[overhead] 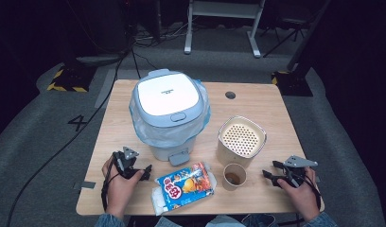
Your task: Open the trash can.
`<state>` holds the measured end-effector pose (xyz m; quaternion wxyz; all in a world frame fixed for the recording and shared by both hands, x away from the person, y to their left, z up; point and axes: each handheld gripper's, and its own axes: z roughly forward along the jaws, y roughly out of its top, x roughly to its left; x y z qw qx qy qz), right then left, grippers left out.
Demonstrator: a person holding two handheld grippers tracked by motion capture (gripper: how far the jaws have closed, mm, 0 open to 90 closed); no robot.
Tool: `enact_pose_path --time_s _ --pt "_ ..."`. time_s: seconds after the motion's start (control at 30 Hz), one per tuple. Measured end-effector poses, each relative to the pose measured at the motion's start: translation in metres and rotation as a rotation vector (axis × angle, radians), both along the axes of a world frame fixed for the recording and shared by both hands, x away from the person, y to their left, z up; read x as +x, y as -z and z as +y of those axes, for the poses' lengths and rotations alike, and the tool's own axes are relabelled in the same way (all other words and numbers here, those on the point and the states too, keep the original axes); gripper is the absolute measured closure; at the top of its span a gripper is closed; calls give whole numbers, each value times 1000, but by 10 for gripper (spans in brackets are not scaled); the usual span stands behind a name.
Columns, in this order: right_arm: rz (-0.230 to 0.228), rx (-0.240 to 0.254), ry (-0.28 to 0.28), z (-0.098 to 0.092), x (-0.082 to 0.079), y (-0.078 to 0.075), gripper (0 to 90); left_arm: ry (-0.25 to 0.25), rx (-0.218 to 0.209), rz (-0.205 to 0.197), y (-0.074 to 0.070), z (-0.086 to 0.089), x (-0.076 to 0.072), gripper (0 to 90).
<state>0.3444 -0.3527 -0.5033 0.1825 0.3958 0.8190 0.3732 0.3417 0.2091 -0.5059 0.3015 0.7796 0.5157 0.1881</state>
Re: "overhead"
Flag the right hand-held gripper black cable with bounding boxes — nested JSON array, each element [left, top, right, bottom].
[[294, 171, 323, 211]]

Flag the person's left hand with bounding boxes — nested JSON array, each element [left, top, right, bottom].
[[101, 156, 146, 218]]

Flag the person's blue jeans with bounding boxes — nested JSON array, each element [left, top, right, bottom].
[[154, 213, 279, 227]]

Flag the white metal desk frame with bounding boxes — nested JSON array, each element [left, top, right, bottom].
[[184, 0, 267, 59]]

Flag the black yellow striped stand base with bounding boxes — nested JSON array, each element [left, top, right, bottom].
[[46, 64, 97, 93]]

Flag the beige container with perforated strainer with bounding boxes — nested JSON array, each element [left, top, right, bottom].
[[216, 115, 268, 169]]

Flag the brown paper cup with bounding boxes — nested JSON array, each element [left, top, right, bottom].
[[221, 163, 248, 192]]

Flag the white and blue pedal bin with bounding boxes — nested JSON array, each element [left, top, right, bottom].
[[129, 68, 212, 167]]

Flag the blue snack packet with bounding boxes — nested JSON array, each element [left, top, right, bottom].
[[150, 161, 218, 217]]

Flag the long black floor cable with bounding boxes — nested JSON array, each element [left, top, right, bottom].
[[6, 53, 126, 227]]

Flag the left hand-held gripper black cable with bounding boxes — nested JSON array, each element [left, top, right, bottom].
[[100, 152, 122, 212]]

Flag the grey tape floor strip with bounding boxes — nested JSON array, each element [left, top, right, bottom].
[[95, 68, 118, 110]]

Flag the person's right hand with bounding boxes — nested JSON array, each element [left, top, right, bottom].
[[276, 167, 322, 222]]

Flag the black tape floor mark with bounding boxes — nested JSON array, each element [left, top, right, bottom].
[[67, 114, 88, 132]]

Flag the grey tape piece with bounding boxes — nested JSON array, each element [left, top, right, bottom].
[[73, 181, 97, 190]]

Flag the black tripod stand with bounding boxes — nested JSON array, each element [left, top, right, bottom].
[[260, 17, 308, 59]]

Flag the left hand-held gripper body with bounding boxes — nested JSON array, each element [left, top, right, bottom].
[[114, 146, 146, 180]]

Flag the translucent blue bin liner bag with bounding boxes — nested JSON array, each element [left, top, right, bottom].
[[129, 79, 212, 149]]

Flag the bundle of floor cables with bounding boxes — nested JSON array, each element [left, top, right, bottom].
[[133, 20, 189, 48]]

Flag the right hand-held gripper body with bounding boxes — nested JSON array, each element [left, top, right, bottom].
[[275, 154, 318, 187]]

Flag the black pole stand with striped base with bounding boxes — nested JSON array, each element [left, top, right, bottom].
[[271, 0, 332, 97]]

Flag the hand-held gripper black cable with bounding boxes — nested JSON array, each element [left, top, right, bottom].
[[100, 152, 122, 212], [294, 171, 323, 211]]

